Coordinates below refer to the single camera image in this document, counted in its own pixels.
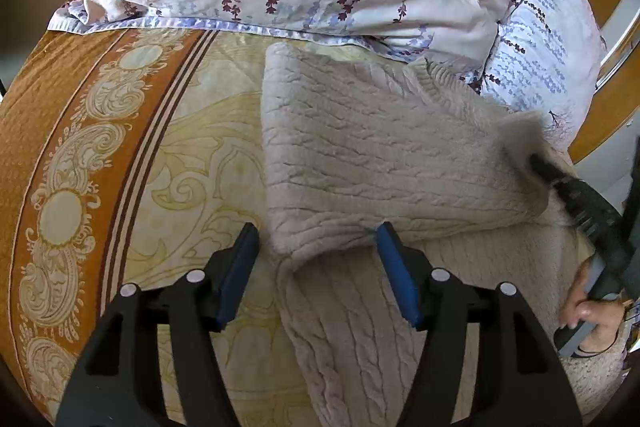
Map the orange patterned bed sheet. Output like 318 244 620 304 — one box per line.
0 0 401 427

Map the cream cable-knit sweater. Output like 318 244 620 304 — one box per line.
260 43 632 427

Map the blue floral pillow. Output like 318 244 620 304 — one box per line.
460 0 607 154

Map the person's right hand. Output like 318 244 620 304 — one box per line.
559 256 632 357

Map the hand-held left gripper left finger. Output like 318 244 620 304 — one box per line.
55 223 261 427

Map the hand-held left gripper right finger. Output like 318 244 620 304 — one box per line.
376 222 584 427

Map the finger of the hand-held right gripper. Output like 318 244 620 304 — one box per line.
529 153 581 200

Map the wooden bed frame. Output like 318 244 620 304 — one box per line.
568 0 640 164

